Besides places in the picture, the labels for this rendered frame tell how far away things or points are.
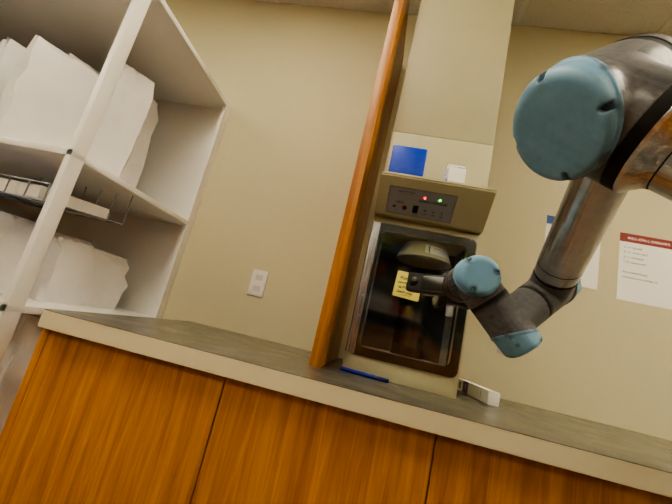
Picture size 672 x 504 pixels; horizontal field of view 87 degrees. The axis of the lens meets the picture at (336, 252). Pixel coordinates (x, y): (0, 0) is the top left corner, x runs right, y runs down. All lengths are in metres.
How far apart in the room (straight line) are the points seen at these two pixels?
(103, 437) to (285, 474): 0.41
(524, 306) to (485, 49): 0.98
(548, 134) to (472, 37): 1.07
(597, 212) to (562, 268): 0.12
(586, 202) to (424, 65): 0.89
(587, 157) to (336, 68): 1.65
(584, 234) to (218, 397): 0.75
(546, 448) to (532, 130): 0.58
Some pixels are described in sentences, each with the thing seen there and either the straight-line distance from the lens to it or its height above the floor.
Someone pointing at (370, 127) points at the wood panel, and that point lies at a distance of 1.14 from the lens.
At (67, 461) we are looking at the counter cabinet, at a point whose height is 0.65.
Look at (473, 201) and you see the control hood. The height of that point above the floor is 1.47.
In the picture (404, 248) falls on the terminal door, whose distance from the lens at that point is 1.07.
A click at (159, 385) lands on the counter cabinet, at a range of 0.91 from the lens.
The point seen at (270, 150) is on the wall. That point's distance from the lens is 1.77.
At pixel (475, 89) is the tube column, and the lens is 1.36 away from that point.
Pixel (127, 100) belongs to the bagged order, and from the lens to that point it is 1.59.
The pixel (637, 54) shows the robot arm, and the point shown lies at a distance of 0.49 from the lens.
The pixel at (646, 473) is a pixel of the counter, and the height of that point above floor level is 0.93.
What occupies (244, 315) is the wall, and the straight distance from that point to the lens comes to 1.57.
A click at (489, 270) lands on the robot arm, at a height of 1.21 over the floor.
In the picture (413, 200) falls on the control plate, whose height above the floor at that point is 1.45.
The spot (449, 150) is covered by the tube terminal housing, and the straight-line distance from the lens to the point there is 1.22.
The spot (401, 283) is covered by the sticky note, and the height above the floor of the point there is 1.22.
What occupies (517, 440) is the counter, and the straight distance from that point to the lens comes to 0.81.
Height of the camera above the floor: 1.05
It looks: 12 degrees up
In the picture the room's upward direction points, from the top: 13 degrees clockwise
